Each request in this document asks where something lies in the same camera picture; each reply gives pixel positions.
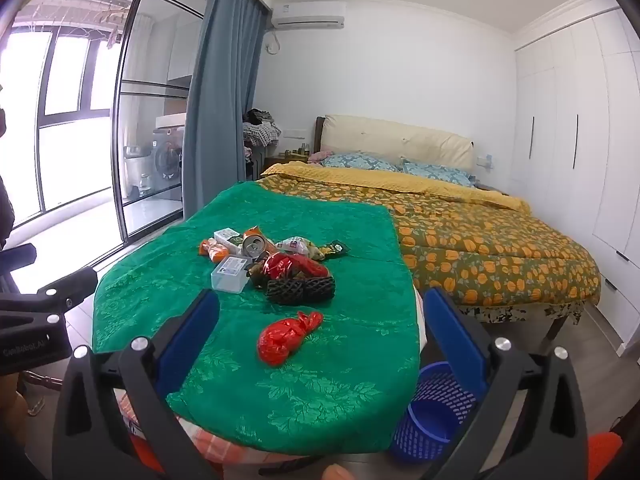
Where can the black framed glass door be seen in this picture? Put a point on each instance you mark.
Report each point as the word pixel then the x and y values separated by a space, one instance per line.
pixel 120 110

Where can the grey washing machine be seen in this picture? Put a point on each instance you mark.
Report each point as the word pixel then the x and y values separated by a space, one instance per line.
pixel 167 155

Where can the crushed drink can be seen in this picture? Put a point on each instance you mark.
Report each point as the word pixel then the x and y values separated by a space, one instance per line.
pixel 252 246

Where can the leaf print bed sheet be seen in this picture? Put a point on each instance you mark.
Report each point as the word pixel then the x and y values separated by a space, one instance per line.
pixel 525 312

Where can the black foam net sleeve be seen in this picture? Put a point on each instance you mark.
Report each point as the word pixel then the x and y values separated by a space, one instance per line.
pixel 300 291

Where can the grey blue curtain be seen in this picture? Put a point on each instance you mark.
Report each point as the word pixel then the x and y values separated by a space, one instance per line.
pixel 220 85

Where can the white wardrobe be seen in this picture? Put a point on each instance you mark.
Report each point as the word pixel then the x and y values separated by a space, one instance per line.
pixel 575 160

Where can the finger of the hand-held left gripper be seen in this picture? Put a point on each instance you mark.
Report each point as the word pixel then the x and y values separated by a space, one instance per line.
pixel 65 290
pixel 17 254

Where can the orange snack wrapper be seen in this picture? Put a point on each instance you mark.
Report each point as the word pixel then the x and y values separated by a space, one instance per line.
pixel 210 250

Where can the white small carton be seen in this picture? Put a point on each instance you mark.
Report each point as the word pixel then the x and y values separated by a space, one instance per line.
pixel 227 237

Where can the red crumpled plastic bag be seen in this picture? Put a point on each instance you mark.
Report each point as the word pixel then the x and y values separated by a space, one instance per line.
pixel 285 265

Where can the dark green cracker packet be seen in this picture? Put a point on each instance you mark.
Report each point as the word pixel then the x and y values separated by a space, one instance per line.
pixel 336 249

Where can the white wall socket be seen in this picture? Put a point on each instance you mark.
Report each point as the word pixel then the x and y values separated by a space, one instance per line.
pixel 484 161

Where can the wooden bed leg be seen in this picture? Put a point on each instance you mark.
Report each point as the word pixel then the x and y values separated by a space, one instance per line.
pixel 557 327

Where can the green patterned cloth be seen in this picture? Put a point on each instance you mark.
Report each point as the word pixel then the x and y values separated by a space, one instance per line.
pixel 325 360

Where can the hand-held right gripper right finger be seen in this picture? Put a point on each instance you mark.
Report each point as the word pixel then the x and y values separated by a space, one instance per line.
pixel 452 335

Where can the bed with orange floral quilt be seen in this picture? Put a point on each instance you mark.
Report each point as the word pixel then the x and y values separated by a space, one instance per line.
pixel 475 240

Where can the pile of clothes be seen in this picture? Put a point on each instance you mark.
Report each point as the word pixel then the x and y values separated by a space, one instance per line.
pixel 261 127

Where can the blue plastic basket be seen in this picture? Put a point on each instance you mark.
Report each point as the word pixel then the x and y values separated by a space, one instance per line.
pixel 425 425

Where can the clear plastic box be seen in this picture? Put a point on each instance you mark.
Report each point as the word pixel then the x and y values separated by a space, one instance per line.
pixel 227 277

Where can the white crinkled snack packet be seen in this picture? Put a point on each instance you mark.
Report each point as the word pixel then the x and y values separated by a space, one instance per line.
pixel 295 246

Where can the red knotted plastic bag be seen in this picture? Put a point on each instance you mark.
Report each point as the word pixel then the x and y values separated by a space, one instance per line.
pixel 280 340

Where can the pink striped cloth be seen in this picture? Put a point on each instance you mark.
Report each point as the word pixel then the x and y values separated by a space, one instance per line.
pixel 215 452

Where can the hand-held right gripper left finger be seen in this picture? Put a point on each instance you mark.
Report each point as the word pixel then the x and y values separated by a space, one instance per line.
pixel 192 330

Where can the white air conditioner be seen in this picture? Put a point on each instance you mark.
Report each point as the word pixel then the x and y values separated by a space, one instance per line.
pixel 310 14

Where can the ceiling drying rack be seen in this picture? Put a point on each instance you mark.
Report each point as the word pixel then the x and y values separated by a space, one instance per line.
pixel 80 15

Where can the wooden nightstand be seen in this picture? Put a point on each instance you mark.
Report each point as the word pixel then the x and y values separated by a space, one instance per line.
pixel 290 157

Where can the cream padded headboard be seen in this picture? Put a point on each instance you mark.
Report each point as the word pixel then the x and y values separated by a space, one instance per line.
pixel 400 137

